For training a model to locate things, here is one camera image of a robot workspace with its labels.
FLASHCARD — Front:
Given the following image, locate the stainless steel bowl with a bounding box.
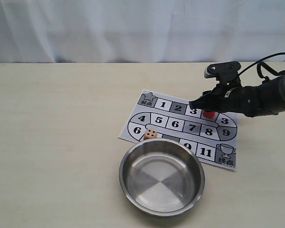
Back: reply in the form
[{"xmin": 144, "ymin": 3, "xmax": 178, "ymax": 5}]
[{"xmin": 119, "ymin": 138, "xmax": 205, "ymax": 218}]

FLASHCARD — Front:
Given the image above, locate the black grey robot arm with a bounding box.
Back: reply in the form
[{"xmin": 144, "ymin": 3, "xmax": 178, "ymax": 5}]
[{"xmin": 189, "ymin": 61, "xmax": 285, "ymax": 117}]

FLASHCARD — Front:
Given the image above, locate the wooden die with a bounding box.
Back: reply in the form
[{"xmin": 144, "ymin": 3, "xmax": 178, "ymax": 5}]
[{"xmin": 143, "ymin": 129, "xmax": 157, "ymax": 140}]

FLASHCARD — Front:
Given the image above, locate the white curtain backdrop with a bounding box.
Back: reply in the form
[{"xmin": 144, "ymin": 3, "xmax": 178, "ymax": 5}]
[{"xmin": 0, "ymin": 0, "xmax": 285, "ymax": 63}]

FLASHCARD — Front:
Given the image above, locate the red cylinder game piece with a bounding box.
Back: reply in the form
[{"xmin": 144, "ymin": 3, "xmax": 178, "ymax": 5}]
[{"xmin": 202, "ymin": 110, "xmax": 215, "ymax": 119}]

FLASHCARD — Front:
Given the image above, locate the paper game board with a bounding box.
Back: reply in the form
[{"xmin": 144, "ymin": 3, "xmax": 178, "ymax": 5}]
[{"xmin": 119, "ymin": 90, "xmax": 238, "ymax": 170}]

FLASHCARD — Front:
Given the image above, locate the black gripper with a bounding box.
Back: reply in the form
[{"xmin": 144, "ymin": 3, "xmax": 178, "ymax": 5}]
[{"xmin": 189, "ymin": 61, "xmax": 241, "ymax": 112}]

